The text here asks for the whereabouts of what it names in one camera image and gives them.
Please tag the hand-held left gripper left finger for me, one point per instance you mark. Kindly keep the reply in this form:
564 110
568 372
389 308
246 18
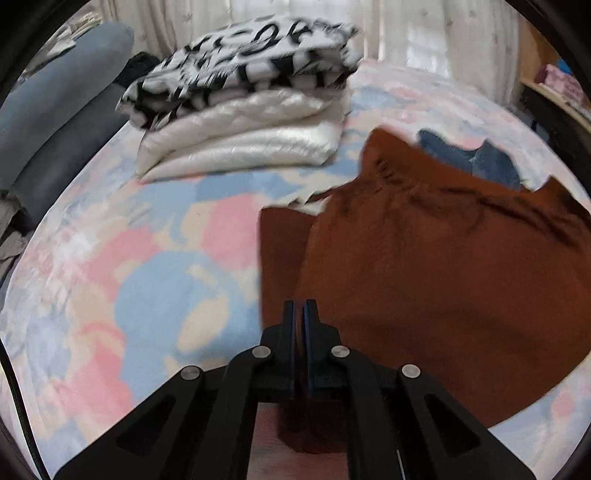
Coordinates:
290 350

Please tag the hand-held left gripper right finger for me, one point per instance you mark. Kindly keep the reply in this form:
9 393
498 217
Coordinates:
308 350

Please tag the denim jacket with brown sleeves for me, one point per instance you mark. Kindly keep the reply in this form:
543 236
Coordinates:
438 277

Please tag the white crumpled clothes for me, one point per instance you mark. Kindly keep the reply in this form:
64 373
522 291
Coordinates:
69 32

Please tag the pastel patterned bed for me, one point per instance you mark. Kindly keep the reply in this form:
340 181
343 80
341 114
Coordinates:
138 258

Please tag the white folded puffer jacket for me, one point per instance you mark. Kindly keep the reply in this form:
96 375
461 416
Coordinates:
249 134

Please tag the black white printed folded garment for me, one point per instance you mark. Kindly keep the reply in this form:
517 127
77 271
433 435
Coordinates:
240 64

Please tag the grey-beige crumpled cloth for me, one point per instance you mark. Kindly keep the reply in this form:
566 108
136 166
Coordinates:
7 226

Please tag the grey-blue rolled quilt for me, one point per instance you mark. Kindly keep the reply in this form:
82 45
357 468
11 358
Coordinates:
60 110

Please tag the black bag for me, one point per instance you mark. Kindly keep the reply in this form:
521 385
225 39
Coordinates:
554 120

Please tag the white leaf-print curtain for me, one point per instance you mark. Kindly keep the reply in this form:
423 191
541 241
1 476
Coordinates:
415 27

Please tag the wooden desk shelf unit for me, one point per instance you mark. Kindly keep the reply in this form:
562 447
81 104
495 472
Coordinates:
535 85

